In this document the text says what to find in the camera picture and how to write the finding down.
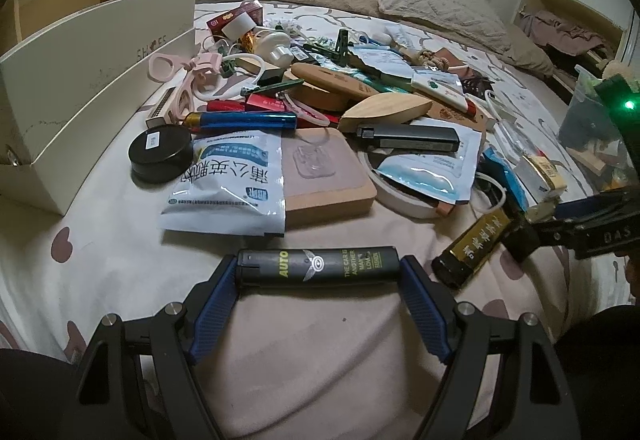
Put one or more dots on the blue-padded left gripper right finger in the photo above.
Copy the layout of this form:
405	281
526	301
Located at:
429	305

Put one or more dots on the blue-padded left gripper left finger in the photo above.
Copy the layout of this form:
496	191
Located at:
210	304

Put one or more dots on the gold black lighter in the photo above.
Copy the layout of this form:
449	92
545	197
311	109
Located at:
458	263

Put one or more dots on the black AUTO lighter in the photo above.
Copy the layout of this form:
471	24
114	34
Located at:
298	268

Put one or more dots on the clear plastic container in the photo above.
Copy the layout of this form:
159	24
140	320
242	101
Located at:
592	140

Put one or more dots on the white tape roll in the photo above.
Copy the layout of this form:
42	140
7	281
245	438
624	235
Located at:
402	202

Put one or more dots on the white blue medicine sachet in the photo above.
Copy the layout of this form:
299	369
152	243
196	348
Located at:
234	187

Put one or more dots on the blue white mask packet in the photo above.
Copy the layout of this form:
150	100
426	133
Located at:
445	177

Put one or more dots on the black round tin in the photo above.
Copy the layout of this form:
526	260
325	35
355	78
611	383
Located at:
161	154

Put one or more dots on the wooden block with pink pad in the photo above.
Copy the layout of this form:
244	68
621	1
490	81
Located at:
323	179

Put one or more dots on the black rectangular lighter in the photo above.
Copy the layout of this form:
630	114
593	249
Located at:
432	139

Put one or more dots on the blue metallic lighter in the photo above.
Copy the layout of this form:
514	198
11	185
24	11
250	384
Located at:
210	121

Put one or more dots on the wooden boat-shaped piece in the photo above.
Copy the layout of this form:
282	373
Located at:
393	108

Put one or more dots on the wooden oval brush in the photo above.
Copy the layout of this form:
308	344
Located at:
336	82

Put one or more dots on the pink plastic scissors tool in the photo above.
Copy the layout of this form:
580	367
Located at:
200	74

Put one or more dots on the white shoe box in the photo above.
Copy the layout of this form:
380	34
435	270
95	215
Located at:
68	89

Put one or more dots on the red small box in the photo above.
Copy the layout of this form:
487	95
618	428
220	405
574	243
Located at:
234	23

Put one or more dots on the beige pillow right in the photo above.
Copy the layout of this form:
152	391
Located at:
473	19

